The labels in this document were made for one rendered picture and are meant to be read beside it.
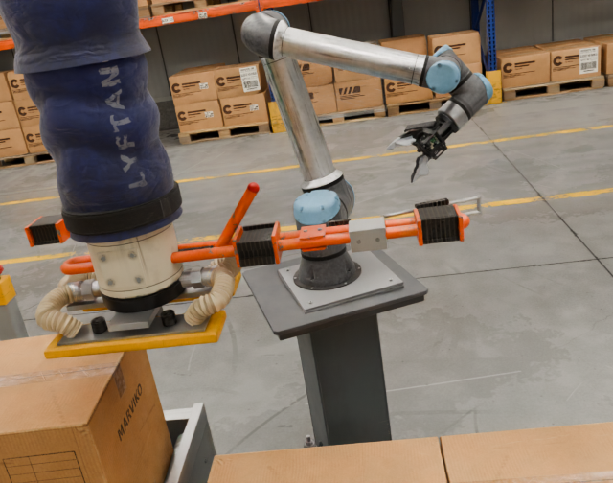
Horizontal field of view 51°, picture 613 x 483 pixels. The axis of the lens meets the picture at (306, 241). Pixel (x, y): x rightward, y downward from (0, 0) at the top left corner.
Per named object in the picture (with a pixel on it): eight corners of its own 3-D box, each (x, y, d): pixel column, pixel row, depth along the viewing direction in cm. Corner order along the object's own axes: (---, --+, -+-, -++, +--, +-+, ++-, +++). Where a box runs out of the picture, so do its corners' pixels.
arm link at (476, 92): (467, 73, 202) (488, 97, 204) (440, 101, 201) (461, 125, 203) (480, 67, 193) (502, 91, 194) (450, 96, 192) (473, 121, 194)
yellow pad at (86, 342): (45, 360, 123) (36, 337, 122) (66, 333, 133) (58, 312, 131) (217, 343, 120) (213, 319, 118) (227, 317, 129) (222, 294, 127)
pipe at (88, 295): (44, 338, 124) (34, 312, 122) (92, 282, 147) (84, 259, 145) (216, 321, 120) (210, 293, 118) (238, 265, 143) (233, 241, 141)
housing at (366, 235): (351, 254, 123) (348, 232, 122) (351, 241, 130) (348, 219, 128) (388, 249, 123) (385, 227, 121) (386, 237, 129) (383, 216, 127)
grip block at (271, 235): (237, 270, 124) (231, 241, 122) (243, 250, 133) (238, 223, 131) (279, 265, 123) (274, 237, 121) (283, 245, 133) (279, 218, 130)
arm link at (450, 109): (442, 98, 199) (456, 121, 204) (430, 109, 199) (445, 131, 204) (459, 103, 191) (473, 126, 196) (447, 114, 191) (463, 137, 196)
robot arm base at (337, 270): (294, 269, 223) (289, 242, 219) (347, 257, 226) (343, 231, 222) (305, 292, 206) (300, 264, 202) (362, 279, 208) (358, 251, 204)
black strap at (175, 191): (46, 241, 118) (39, 221, 116) (92, 201, 139) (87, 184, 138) (166, 227, 115) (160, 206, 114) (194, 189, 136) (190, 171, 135)
